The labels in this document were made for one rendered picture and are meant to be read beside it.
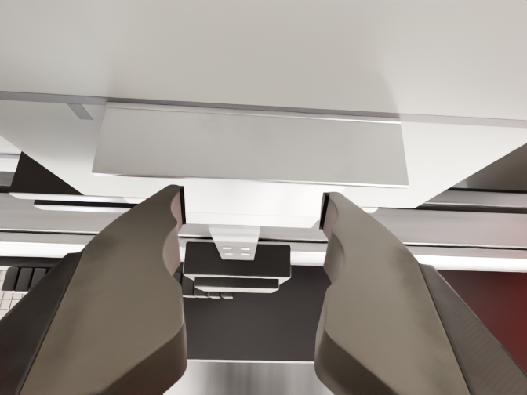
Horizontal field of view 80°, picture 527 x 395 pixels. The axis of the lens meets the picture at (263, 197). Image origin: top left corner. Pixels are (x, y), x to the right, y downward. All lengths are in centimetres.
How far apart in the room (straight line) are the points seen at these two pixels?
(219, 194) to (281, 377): 10
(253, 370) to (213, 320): 51
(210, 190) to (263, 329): 55
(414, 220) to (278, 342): 36
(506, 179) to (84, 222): 63
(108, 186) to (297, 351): 58
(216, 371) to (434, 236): 37
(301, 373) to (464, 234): 37
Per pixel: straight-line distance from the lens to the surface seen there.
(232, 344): 68
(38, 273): 65
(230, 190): 15
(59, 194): 20
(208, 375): 18
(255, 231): 22
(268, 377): 18
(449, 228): 50
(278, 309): 68
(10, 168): 27
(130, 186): 17
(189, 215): 20
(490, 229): 54
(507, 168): 64
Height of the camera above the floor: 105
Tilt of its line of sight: 19 degrees down
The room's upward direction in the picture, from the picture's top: 179 degrees counter-clockwise
